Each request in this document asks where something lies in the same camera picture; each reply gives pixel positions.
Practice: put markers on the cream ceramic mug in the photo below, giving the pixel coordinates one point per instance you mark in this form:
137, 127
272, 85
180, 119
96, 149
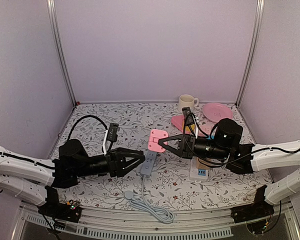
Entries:
187, 100

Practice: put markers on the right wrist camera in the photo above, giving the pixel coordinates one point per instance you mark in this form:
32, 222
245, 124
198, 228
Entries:
189, 119

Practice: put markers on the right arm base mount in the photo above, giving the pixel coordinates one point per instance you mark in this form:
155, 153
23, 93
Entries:
259, 208

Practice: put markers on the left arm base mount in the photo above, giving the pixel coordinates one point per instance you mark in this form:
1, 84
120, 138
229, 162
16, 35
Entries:
69, 211

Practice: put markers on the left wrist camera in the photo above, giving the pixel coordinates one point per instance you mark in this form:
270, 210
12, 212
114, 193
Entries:
110, 137

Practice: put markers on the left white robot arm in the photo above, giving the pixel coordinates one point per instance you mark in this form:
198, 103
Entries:
35, 180

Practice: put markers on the pink flat power strip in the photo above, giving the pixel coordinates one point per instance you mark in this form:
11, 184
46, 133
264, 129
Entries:
178, 121

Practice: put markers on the left aluminium frame post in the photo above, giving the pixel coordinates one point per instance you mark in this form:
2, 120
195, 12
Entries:
51, 8

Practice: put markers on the white power strip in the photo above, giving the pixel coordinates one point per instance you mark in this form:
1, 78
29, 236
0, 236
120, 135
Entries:
198, 174

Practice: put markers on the beige cube socket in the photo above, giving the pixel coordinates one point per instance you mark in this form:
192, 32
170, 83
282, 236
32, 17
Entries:
201, 166

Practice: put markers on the front aluminium rail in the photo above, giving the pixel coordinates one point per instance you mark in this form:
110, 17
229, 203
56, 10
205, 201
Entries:
114, 224

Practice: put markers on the light blue power strip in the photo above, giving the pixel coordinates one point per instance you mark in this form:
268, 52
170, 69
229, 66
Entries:
142, 203

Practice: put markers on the right aluminium frame post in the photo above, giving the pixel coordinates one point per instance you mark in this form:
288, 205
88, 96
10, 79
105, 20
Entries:
252, 49

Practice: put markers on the aluminium frame post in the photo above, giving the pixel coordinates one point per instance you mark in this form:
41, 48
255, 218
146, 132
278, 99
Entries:
252, 49
51, 8

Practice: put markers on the pink plate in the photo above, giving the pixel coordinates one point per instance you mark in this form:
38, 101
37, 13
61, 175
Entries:
215, 112

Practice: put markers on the yellow cube socket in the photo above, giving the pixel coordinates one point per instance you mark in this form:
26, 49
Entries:
190, 129

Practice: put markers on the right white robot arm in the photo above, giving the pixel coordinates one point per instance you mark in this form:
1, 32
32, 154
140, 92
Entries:
276, 156

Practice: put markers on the cyan cube adapter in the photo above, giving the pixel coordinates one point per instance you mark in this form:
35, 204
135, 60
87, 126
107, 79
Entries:
210, 137

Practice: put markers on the pink plug adapter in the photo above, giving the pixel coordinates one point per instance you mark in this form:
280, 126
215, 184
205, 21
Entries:
153, 140

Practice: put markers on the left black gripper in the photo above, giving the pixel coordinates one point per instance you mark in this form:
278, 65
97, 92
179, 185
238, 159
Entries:
113, 159

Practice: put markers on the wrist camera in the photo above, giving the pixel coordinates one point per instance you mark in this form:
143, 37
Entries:
110, 137
189, 119

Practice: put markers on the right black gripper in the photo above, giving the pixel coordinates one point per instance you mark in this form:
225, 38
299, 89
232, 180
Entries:
187, 154

